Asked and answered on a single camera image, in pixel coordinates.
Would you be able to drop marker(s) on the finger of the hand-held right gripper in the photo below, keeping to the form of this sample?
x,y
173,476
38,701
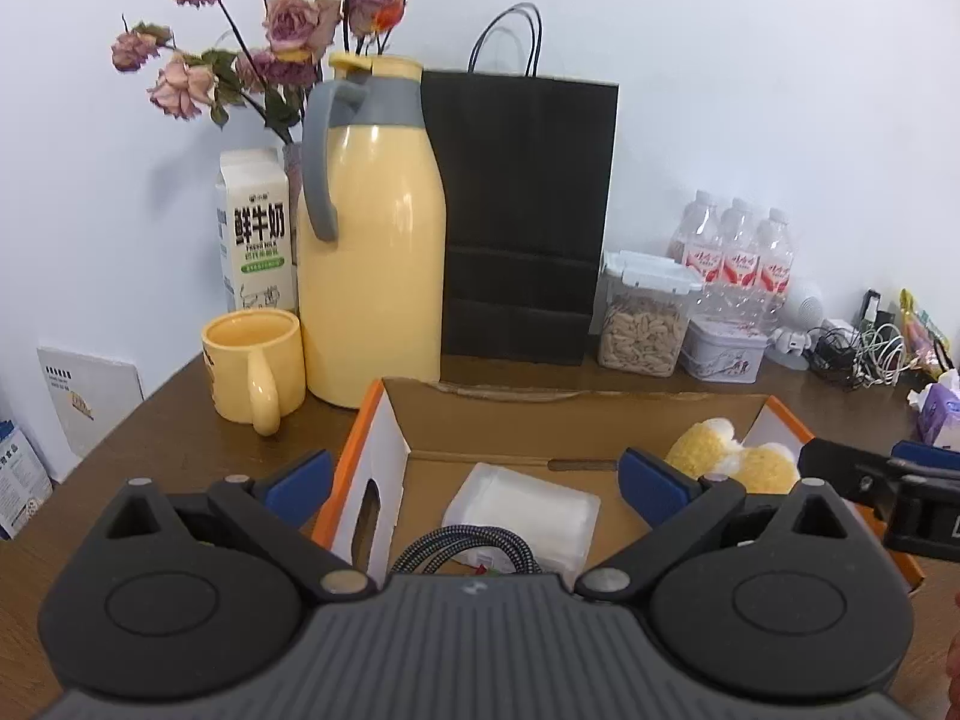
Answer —
x,y
847,469
930,457

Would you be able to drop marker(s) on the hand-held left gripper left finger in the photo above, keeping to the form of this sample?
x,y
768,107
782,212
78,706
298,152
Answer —
x,y
300,487

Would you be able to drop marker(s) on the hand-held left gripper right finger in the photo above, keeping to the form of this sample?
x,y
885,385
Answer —
x,y
656,487

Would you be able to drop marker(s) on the yellow white plush sheep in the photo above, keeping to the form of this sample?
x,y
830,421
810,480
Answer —
x,y
772,472

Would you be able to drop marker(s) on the white cotton pad pack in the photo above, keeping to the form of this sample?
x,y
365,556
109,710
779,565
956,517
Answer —
x,y
525,510

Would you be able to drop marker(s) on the orange red cardboard box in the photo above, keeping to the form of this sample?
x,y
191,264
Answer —
x,y
465,420

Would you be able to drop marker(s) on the purple tissue pack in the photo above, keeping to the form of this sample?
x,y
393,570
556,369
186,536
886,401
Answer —
x,y
941,412

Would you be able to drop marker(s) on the colourful snack packet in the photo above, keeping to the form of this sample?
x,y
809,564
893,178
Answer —
x,y
922,330

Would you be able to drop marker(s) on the yellow mug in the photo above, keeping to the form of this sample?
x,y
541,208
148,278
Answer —
x,y
240,367

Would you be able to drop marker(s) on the white power adapter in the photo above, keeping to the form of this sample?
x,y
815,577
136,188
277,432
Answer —
x,y
838,328

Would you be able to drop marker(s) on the clear seed container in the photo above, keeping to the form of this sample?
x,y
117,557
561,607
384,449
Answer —
x,y
645,337

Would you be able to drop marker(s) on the printed tin box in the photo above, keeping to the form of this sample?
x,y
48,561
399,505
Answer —
x,y
724,352

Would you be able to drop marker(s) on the black charger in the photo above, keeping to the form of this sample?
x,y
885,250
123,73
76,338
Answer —
x,y
874,307

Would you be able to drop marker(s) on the clear water bottle red label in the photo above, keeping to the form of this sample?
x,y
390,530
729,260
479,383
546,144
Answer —
x,y
694,229
737,255
775,262

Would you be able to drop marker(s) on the white milk carton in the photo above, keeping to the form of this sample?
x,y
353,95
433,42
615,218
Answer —
x,y
251,240

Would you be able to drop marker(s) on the yellow thermos jug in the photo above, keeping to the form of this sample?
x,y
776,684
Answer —
x,y
375,240

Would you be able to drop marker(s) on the blue white box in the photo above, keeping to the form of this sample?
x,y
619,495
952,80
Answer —
x,y
22,480

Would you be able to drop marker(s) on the grey flower vase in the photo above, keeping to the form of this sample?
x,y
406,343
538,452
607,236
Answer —
x,y
291,187

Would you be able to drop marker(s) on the black paper bag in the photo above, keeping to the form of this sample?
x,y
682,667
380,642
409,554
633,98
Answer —
x,y
525,202

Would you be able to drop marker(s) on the dried pink rose bouquet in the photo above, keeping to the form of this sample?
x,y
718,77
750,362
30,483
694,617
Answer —
x,y
289,19

